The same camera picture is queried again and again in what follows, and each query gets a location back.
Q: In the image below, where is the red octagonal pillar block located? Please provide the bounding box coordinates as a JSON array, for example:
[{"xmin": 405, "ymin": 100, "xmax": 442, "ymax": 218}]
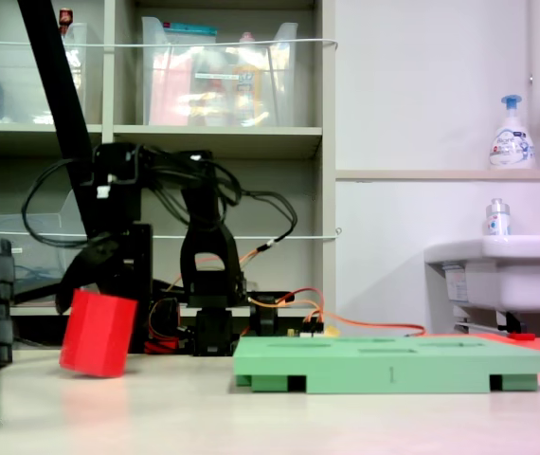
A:
[{"xmin": 59, "ymin": 288, "xmax": 138, "ymax": 379}]

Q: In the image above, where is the red printed base clamp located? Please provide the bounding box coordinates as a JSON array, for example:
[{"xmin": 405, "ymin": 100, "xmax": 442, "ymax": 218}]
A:
[{"xmin": 144, "ymin": 297, "xmax": 195, "ymax": 355}]

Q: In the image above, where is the low clear plastic bin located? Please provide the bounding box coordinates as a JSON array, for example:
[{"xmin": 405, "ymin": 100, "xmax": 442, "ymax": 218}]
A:
[{"xmin": 0, "ymin": 189, "xmax": 89, "ymax": 298}]

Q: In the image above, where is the beige shelf unit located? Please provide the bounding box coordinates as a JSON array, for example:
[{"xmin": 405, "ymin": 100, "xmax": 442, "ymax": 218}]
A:
[{"xmin": 0, "ymin": 0, "xmax": 337, "ymax": 319}]

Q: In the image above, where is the large clear plastic bin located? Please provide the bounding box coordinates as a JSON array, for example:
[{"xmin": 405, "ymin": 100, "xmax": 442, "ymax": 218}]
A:
[{"xmin": 140, "ymin": 16, "xmax": 299, "ymax": 128}]

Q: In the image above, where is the small green circuit board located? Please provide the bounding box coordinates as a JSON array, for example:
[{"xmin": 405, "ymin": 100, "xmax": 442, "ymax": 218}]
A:
[{"xmin": 286, "ymin": 319, "xmax": 338, "ymax": 339}]

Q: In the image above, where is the thick black tripod leg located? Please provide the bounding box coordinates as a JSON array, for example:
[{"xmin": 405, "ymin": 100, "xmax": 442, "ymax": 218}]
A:
[{"xmin": 16, "ymin": 0, "xmax": 110, "ymax": 243}]

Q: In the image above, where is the yellow bottle pink cap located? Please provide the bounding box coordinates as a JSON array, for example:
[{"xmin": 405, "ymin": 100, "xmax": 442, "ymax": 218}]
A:
[{"xmin": 231, "ymin": 31, "xmax": 264, "ymax": 127}]

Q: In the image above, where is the clear plastic storage bin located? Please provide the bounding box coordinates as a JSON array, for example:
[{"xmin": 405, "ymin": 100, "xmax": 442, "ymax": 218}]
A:
[{"xmin": 0, "ymin": 21, "xmax": 90, "ymax": 125}]

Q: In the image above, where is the teal-topped plastic bag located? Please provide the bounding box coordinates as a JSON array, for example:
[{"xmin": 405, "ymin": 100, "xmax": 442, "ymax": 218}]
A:
[{"xmin": 164, "ymin": 22, "xmax": 218, "ymax": 46}]

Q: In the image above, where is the green shape sorting board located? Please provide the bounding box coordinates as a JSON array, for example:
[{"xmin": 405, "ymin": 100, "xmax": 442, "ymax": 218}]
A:
[{"xmin": 232, "ymin": 335, "xmax": 540, "ymax": 394}]

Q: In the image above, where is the white sink label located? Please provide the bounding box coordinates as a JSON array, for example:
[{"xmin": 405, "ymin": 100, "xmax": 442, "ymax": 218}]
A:
[{"xmin": 442, "ymin": 263, "xmax": 470, "ymax": 304}]

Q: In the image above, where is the small white pump bottle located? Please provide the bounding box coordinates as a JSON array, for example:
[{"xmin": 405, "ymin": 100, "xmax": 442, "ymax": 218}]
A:
[{"xmin": 484, "ymin": 197, "xmax": 513, "ymax": 237}]

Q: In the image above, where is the white ceramic sink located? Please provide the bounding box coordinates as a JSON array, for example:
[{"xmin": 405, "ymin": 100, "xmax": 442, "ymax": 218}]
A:
[{"xmin": 423, "ymin": 235, "xmax": 540, "ymax": 315}]

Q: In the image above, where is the white blue soap dispenser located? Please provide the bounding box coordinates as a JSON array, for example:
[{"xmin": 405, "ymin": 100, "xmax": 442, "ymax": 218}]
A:
[{"xmin": 488, "ymin": 94, "xmax": 536, "ymax": 171}]

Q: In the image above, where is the black gripper wire loop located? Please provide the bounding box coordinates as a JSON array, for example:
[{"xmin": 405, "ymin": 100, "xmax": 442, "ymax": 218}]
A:
[{"xmin": 21, "ymin": 158, "xmax": 105, "ymax": 250}]

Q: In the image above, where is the black arm wire bundle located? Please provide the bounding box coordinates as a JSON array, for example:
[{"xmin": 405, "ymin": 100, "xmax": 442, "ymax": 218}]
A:
[{"xmin": 136, "ymin": 151, "xmax": 243, "ymax": 224}]

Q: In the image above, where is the black twin wire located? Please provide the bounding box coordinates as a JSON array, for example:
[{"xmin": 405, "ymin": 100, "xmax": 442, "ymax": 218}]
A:
[{"xmin": 212, "ymin": 187, "xmax": 299, "ymax": 247}]

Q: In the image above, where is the white shelf cord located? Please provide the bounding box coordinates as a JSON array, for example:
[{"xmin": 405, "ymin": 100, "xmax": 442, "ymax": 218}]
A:
[
  {"xmin": 0, "ymin": 37, "xmax": 338, "ymax": 51},
  {"xmin": 0, "ymin": 227, "xmax": 343, "ymax": 241}
]

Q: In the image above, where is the thin orange wire loop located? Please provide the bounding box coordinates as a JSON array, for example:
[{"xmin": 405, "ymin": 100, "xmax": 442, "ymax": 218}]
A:
[{"xmin": 239, "ymin": 239, "xmax": 427, "ymax": 338}]

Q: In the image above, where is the metal sink bracket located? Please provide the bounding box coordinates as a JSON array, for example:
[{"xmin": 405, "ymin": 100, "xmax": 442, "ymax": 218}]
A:
[{"xmin": 453, "ymin": 305, "xmax": 523, "ymax": 334}]

